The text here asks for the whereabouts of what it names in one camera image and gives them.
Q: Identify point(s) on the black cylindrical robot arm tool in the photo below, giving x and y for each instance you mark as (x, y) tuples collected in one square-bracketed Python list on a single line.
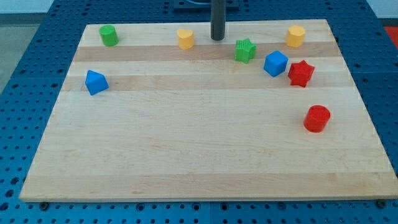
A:
[(218, 19)]

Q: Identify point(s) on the wooden board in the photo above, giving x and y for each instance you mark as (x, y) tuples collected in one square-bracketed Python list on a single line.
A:
[(196, 125)]

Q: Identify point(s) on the yellow heart block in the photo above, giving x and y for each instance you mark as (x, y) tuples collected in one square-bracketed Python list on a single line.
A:
[(186, 39)]

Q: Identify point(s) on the green star block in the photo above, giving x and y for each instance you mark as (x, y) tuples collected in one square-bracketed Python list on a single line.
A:
[(245, 50)]

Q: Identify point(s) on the blue cube block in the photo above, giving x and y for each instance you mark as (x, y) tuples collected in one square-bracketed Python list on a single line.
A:
[(275, 63)]

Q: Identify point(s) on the blue triangle block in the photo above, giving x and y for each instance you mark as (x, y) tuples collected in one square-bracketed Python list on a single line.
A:
[(95, 82)]

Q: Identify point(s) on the red star block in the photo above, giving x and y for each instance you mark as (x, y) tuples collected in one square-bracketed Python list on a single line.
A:
[(300, 73)]

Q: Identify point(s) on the red cylinder block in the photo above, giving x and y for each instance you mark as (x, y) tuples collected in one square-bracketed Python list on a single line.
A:
[(317, 118)]

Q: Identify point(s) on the green cylinder block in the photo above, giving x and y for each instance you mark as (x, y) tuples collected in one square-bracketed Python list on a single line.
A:
[(108, 35)]

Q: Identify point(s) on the yellow hexagon block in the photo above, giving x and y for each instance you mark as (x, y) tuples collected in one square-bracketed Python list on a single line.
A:
[(295, 36)]

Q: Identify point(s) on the blue perforated table plate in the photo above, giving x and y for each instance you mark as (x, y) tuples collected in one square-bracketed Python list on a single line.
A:
[(31, 92)]

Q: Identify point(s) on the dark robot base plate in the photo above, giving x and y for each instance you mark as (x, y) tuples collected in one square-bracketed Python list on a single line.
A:
[(186, 5)]

